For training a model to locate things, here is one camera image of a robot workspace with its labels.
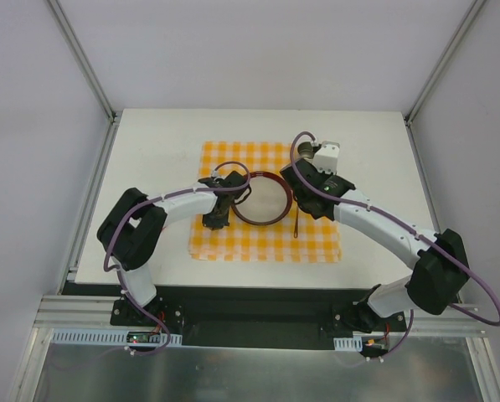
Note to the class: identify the yellow white checkered cloth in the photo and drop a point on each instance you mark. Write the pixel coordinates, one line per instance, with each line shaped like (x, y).
(318, 240)

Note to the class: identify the left white cable duct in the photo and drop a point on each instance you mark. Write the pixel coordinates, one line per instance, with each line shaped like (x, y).
(91, 337)

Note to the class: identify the aluminium frame post left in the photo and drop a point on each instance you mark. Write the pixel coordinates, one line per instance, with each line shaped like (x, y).
(70, 37)

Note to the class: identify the right white cable duct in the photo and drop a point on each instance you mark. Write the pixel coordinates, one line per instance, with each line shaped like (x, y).
(353, 344)

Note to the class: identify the aluminium front rail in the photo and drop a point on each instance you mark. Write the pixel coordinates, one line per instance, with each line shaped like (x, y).
(95, 312)

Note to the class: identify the aluminium frame post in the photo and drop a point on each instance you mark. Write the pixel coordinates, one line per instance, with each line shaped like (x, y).
(70, 37)
(465, 25)

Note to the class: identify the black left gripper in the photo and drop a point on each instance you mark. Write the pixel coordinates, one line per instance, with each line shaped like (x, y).
(218, 213)

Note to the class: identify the aluminium frame post right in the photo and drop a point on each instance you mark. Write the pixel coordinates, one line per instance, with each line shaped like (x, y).
(465, 25)

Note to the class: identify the white cable duct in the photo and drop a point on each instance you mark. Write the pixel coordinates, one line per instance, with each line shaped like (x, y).
(353, 344)
(91, 337)

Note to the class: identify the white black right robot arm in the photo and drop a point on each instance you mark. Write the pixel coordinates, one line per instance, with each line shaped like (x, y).
(437, 260)

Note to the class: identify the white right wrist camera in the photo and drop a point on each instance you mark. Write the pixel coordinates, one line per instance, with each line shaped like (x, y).
(325, 159)

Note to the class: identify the copper spoon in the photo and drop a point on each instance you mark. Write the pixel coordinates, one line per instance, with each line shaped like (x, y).
(296, 224)

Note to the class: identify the red rimmed cream plate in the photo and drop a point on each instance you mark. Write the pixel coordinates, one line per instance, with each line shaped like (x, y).
(267, 202)

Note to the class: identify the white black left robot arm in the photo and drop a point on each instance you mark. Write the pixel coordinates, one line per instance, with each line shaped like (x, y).
(130, 232)

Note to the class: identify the aluminium left side rail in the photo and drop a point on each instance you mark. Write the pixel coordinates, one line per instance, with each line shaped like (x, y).
(81, 230)

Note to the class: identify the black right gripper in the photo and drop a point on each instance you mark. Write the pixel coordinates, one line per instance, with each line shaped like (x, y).
(296, 175)

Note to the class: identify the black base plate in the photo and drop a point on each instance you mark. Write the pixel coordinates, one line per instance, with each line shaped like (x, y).
(236, 317)

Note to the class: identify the metal cup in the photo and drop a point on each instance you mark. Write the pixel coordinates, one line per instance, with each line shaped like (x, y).
(305, 150)

